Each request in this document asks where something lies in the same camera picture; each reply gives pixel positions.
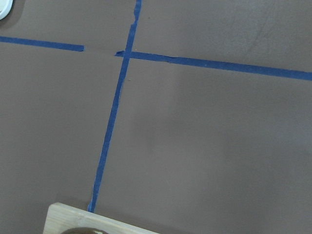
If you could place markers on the wooden cutting board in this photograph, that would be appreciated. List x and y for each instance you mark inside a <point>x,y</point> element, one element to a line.
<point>61,217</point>

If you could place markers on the white round plate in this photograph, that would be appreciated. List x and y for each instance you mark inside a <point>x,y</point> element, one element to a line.
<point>5,8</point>

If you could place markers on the bread slice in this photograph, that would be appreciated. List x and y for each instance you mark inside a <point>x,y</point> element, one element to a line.
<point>83,230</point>

